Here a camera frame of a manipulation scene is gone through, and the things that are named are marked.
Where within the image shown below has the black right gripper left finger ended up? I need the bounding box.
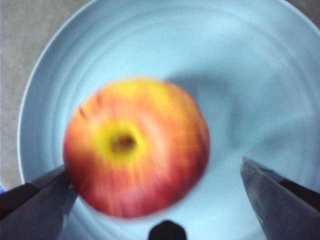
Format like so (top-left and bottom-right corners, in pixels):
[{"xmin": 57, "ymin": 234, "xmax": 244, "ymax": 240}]
[{"xmin": 0, "ymin": 164, "xmax": 78, "ymax": 240}]

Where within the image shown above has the red yellow apple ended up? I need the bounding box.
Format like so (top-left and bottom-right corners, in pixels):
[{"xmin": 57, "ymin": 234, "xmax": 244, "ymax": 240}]
[{"xmin": 62, "ymin": 77, "xmax": 211, "ymax": 220}]

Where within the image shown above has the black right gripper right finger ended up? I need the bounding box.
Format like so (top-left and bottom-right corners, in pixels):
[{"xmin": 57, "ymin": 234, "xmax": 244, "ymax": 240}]
[{"xmin": 239, "ymin": 156, "xmax": 320, "ymax": 240}]

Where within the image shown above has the light blue plate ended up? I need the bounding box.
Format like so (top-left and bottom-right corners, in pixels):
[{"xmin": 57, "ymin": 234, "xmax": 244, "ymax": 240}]
[{"xmin": 17, "ymin": 0, "xmax": 320, "ymax": 240}]

